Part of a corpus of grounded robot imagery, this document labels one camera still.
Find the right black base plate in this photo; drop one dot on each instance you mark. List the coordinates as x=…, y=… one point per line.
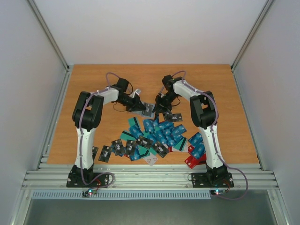
x=199, y=180

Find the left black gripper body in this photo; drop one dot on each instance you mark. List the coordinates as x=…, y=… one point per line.
x=130, y=103

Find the blue card right edge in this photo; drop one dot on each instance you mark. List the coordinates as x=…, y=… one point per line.
x=198, y=151

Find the far left black vip card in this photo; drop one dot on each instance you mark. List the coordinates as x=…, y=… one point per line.
x=94, y=152

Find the small circuit board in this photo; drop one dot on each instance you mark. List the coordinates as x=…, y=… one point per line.
x=90, y=192
x=218, y=192

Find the left small circuit board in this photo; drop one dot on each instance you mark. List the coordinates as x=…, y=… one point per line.
x=90, y=192

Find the red card front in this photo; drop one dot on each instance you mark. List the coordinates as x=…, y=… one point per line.
x=191, y=162

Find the black card far right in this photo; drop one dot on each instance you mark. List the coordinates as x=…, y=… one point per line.
x=176, y=117

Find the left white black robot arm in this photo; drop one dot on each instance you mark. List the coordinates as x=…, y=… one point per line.
x=87, y=116

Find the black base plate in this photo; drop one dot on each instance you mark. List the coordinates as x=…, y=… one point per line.
x=100, y=180
x=199, y=180

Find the black card top right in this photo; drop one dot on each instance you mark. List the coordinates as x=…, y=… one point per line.
x=167, y=115

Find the teal card magnetic stripe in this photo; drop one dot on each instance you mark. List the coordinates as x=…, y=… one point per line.
x=125, y=135

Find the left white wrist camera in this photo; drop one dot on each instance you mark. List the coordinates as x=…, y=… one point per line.
x=135, y=93

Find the right small circuit board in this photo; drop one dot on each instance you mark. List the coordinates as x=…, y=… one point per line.
x=218, y=192

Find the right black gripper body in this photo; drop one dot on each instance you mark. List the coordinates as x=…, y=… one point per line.
x=161, y=103

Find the red card magnetic stripe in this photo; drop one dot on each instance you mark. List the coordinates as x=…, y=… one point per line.
x=202, y=160

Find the white card with red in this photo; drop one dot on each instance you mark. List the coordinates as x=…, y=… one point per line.
x=150, y=159

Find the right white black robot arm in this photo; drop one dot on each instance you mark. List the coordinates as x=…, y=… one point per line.
x=204, y=115

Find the black vip membership card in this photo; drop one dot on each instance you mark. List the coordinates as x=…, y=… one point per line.
x=148, y=111

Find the grey slotted cable duct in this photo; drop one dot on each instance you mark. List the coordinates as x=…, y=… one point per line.
x=122, y=195

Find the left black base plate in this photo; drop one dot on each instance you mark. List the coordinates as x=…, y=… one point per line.
x=100, y=180

